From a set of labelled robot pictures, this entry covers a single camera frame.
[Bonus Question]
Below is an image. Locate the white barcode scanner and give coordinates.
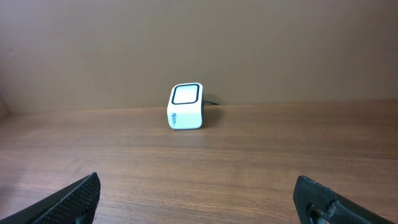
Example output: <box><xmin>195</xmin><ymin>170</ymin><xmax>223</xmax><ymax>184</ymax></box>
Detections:
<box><xmin>167</xmin><ymin>83</ymin><xmax>204</xmax><ymax>130</ymax></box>

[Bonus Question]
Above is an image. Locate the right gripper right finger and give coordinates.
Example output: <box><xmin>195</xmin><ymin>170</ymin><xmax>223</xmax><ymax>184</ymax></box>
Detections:
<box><xmin>293</xmin><ymin>175</ymin><xmax>393</xmax><ymax>224</ymax></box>

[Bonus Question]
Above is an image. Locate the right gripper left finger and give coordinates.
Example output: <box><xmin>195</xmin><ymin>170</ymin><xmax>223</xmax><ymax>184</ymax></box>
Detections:
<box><xmin>1</xmin><ymin>172</ymin><xmax>101</xmax><ymax>224</ymax></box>

